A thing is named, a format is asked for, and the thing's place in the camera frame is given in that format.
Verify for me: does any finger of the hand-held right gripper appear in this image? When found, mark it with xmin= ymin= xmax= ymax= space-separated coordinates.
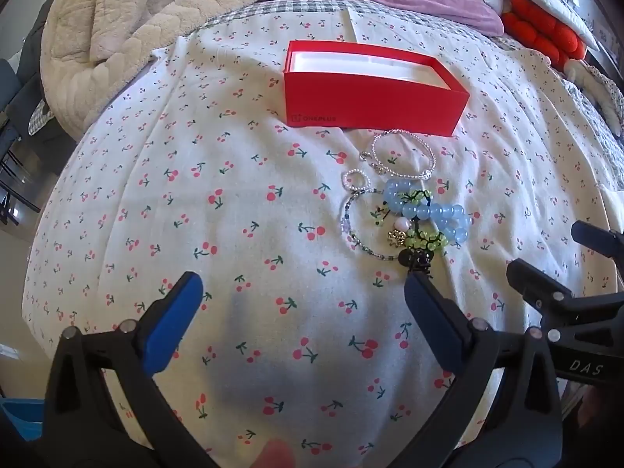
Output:
xmin=507 ymin=258 xmax=581 ymax=332
xmin=571 ymin=221 xmax=624 ymax=257

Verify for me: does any red plush toy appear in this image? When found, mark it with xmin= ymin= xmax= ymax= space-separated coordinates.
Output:
xmin=502 ymin=0 xmax=588 ymax=66

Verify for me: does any beige quilted blanket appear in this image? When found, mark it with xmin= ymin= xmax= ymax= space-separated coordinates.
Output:
xmin=40 ymin=0 xmax=313 ymax=140

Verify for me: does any silver chain bracelet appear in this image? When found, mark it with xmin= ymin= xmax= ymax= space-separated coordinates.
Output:
xmin=361 ymin=129 xmax=437 ymax=180

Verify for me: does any thin seed bead bracelet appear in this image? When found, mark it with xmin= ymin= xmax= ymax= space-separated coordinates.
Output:
xmin=340 ymin=190 xmax=405 ymax=261

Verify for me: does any white fluffy plush limb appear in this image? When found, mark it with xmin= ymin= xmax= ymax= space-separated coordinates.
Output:
xmin=568 ymin=63 xmax=624 ymax=137

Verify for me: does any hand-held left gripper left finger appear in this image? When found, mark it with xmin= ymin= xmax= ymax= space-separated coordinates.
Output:
xmin=41 ymin=270 xmax=220 ymax=468

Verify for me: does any person's left hand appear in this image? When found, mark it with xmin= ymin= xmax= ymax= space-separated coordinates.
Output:
xmin=256 ymin=439 xmax=298 ymax=468

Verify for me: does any small pearl bead ring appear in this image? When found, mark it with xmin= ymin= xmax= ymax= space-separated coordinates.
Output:
xmin=342 ymin=170 xmax=372 ymax=192

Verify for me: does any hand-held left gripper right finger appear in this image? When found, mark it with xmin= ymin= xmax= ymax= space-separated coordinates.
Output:
xmin=404 ymin=270 xmax=566 ymax=468

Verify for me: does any dark chair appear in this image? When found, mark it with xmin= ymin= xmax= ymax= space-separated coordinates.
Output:
xmin=0 ymin=58 xmax=47 ymax=213

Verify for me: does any cherry print bedsheet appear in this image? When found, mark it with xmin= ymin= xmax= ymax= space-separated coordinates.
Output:
xmin=22 ymin=2 xmax=624 ymax=468

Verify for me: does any blue plastic bin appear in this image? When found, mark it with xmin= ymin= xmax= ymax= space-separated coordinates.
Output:
xmin=0 ymin=397 xmax=46 ymax=425

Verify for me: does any blue bead bracelet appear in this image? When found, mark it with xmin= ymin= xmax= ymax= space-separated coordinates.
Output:
xmin=384 ymin=179 xmax=471 ymax=245

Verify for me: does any green bead corded bracelet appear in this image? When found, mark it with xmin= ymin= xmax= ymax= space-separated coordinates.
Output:
xmin=373 ymin=189 xmax=448 ymax=274

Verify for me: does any red cardboard box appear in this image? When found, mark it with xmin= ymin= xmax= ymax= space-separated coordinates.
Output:
xmin=284 ymin=40 xmax=471 ymax=136

